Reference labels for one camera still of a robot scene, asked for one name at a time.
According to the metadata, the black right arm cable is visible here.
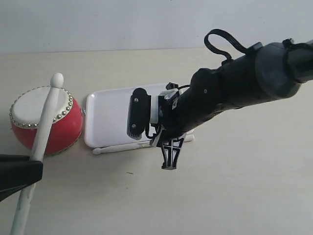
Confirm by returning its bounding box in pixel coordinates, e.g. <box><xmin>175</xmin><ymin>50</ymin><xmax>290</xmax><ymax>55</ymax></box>
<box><xmin>203</xmin><ymin>29</ymin><xmax>247</xmax><ymax>61</ymax></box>

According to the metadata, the small red drum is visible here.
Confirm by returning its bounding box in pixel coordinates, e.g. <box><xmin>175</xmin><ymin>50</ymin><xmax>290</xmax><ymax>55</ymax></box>
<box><xmin>9</xmin><ymin>86</ymin><xmax>83</xmax><ymax>155</ymax></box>

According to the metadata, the white plastic tray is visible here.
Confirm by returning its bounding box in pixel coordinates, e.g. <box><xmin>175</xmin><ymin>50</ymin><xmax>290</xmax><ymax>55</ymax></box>
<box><xmin>84</xmin><ymin>83</ymin><xmax>196</xmax><ymax>148</ymax></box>

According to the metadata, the white drumstick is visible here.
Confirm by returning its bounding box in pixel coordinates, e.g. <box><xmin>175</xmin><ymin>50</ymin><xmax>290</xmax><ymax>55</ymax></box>
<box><xmin>10</xmin><ymin>72</ymin><xmax>64</xmax><ymax>235</ymax></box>
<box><xmin>92</xmin><ymin>134</ymin><xmax>195</xmax><ymax>156</ymax></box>

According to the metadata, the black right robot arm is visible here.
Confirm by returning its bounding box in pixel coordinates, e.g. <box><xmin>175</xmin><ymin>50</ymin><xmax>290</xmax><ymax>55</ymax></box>
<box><xmin>157</xmin><ymin>39</ymin><xmax>313</xmax><ymax>170</ymax></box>

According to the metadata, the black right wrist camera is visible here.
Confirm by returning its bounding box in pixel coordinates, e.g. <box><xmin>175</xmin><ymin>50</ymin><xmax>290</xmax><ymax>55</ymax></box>
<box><xmin>127</xmin><ymin>88</ymin><xmax>151</xmax><ymax>140</ymax></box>

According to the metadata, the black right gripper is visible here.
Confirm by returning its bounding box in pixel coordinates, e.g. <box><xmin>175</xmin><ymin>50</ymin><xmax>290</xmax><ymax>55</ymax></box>
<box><xmin>159</xmin><ymin>94</ymin><xmax>220</xmax><ymax>170</ymax></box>

